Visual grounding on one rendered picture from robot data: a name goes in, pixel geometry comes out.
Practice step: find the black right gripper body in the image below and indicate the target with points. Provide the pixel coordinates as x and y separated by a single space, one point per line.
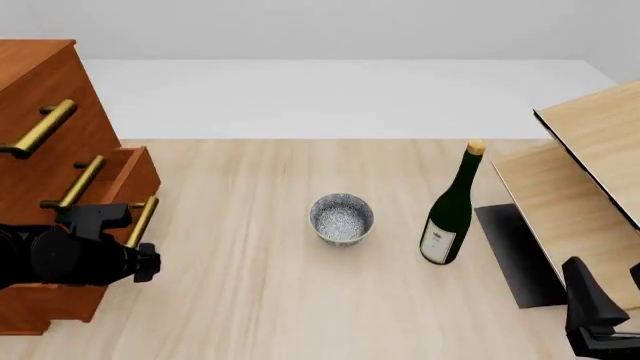
600 347

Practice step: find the brown wooden cabinet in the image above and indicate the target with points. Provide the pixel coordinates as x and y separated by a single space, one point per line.
35 63

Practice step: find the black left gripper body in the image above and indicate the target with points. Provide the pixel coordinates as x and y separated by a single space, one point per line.
95 217

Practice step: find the dark green wine bottle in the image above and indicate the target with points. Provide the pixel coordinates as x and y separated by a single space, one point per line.
447 221

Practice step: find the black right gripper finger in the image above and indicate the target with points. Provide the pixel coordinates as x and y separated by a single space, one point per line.
636 279
590 300

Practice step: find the blue patterned ceramic bowl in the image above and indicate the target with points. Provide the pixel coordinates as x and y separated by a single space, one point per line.
341 221

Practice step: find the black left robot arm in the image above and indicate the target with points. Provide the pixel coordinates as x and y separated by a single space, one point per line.
55 255

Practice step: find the pale wood shelf unit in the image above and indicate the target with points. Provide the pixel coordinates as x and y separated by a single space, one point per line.
565 210

